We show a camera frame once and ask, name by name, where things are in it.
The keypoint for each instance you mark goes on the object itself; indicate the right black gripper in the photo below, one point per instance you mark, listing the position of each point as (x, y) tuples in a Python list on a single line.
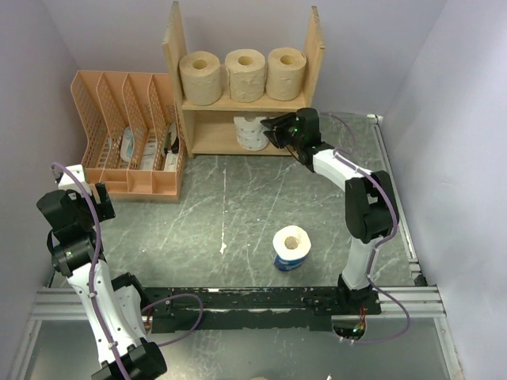
[(281, 122)]

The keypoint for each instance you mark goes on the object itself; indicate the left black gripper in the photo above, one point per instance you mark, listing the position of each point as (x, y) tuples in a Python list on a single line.
[(102, 209)]

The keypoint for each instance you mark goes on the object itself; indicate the white dotted toilet roll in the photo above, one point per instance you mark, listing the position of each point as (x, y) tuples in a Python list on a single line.
[(250, 132)]

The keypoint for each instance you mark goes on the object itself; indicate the beige toilet roll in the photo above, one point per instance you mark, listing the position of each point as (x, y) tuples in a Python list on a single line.
[(285, 73), (246, 75), (201, 78)]

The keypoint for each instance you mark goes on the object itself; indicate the white toilet roll blue wrapper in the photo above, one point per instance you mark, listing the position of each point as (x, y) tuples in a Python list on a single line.
[(291, 246)]

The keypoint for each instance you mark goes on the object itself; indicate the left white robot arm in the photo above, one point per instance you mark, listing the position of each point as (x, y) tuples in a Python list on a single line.
[(112, 305)]

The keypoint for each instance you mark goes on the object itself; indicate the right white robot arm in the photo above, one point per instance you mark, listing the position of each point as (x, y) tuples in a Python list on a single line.
[(371, 212)]

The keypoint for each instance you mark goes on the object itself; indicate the wooden two-tier shelf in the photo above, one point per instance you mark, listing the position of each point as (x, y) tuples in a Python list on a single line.
[(209, 129)]

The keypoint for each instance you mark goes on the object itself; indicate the ruler set package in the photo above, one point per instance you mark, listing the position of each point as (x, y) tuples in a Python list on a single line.
[(148, 155)]

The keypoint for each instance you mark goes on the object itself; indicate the blue correction tape pack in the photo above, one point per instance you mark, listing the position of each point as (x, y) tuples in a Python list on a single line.
[(127, 145)]

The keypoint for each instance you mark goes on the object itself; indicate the orange plastic desk organizer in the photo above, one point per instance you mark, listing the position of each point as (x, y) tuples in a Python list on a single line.
[(134, 142)]

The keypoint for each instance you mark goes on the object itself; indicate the white stapler box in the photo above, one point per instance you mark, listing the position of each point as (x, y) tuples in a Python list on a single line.
[(170, 164)]

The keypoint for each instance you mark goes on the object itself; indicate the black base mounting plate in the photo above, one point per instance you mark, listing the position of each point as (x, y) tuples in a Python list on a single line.
[(315, 308)]

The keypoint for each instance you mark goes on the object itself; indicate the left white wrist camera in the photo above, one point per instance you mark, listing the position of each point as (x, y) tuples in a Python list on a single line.
[(74, 178)]

